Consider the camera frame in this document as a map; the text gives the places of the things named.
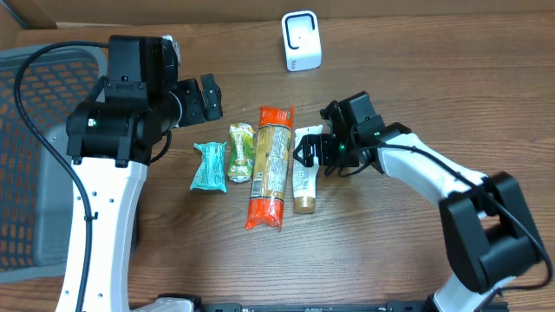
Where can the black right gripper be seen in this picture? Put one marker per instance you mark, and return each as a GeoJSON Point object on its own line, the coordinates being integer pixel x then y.
{"type": "Point", "coordinates": [327, 141]}

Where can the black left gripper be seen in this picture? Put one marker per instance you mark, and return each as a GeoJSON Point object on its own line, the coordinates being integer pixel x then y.
{"type": "Point", "coordinates": [188, 91]}

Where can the white tube gold cap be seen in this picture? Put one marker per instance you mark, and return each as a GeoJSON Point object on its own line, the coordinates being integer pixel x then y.
{"type": "Point", "coordinates": [304, 179]}

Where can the orange pasta package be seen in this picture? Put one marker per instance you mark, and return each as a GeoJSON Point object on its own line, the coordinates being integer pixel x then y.
{"type": "Point", "coordinates": [270, 171]}

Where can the green snack pouch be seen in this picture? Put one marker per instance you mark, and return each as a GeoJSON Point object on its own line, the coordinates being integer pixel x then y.
{"type": "Point", "coordinates": [241, 161]}

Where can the teal snack packet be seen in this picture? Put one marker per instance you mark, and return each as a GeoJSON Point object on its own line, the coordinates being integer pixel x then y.
{"type": "Point", "coordinates": [210, 175]}

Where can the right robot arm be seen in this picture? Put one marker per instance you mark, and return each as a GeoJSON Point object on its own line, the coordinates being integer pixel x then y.
{"type": "Point", "coordinates": [492, 242]}

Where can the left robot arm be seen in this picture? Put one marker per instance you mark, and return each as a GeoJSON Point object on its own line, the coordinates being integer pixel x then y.
{"type": "Point", "coordinates": [110, 146]}

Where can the white barcode scanner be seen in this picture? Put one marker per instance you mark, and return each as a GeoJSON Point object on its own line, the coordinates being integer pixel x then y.
{"type": "Point", "coordinates": [302, 43]}

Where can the grey plastic mesh basket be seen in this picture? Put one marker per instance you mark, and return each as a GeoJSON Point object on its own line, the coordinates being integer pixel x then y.
{"type": "Point", "coordinates": [36, 193]}

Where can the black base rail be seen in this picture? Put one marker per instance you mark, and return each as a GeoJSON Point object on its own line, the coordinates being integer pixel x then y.
{"type": "Point", "coordinates": [392, 306]}

